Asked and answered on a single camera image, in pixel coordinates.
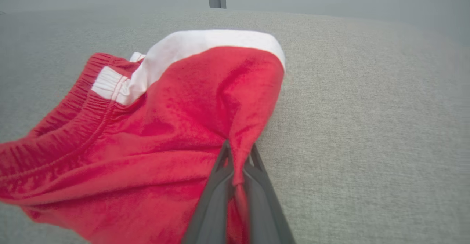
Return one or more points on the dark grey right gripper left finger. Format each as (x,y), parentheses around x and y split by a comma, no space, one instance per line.
(213,207)

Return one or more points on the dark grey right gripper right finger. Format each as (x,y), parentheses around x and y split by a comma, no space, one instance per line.
(264,207)

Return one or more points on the red and white sports garment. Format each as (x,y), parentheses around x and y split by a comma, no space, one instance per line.
(147,145)

